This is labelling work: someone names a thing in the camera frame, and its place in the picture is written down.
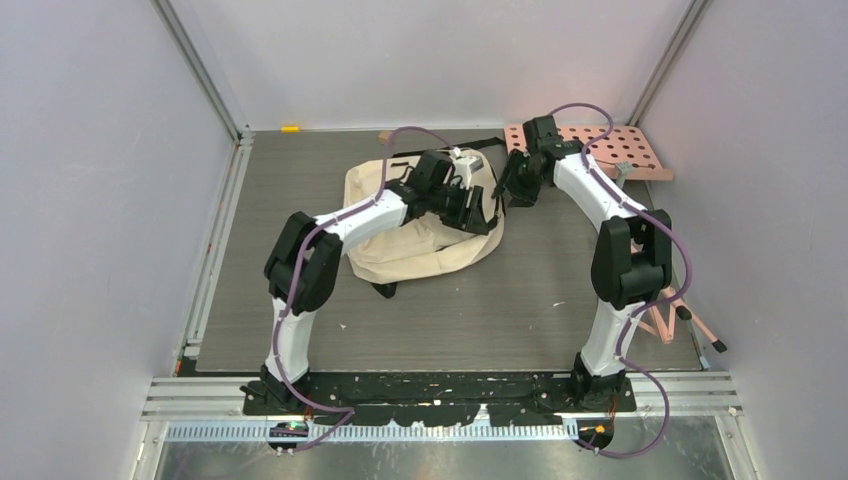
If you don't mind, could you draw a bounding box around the grey bracket on stand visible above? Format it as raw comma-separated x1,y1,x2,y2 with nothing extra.
615,162,635,190

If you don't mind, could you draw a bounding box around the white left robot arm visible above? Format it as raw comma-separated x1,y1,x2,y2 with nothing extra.
260,147,504,414

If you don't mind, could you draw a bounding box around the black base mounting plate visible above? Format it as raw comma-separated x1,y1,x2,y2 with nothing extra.
240,371,636,427

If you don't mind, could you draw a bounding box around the pink perforated stand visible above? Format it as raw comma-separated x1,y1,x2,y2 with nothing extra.
504,124,727,353

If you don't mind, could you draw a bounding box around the cream canvas backpack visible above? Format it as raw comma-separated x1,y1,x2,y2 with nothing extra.
347,137,505,298

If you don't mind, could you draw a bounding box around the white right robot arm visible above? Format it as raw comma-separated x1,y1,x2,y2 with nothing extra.
495,115,672,411

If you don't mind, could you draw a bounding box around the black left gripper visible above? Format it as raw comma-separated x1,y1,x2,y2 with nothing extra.
427,180,488,235

